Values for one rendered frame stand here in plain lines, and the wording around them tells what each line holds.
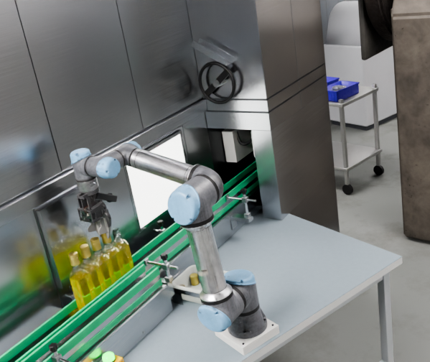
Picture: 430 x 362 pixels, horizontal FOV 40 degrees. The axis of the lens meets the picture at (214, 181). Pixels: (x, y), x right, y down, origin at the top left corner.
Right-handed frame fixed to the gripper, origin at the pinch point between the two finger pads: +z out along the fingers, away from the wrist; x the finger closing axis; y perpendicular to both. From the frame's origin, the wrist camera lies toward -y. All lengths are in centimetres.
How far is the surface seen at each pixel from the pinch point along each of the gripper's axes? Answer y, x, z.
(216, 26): -98, -1, -60
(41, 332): 37.2, -2.8, 20.9
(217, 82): -93, -1, -34
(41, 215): 17.1, -11.8, -14.9
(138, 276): -6.1, 6.3, 21.8
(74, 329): 30.5, 6.7, 21.8
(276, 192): -98, 20, 25
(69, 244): 8.7, -11.9, 2.1
